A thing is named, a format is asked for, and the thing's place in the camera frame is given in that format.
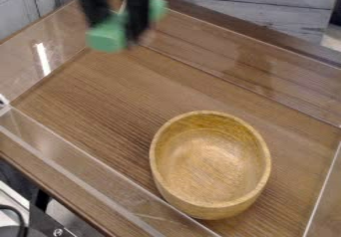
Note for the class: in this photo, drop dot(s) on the green rectangular block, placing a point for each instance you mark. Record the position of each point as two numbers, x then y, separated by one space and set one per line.
108 37

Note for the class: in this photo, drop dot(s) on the brown wooden bowl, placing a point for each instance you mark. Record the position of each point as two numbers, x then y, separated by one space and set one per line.
211 163

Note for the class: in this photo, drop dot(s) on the clear acrylic tray wall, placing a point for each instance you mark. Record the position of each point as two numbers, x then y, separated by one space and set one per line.
85 110

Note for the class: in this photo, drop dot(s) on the black metal table frame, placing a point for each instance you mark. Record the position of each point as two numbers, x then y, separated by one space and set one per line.
41 221

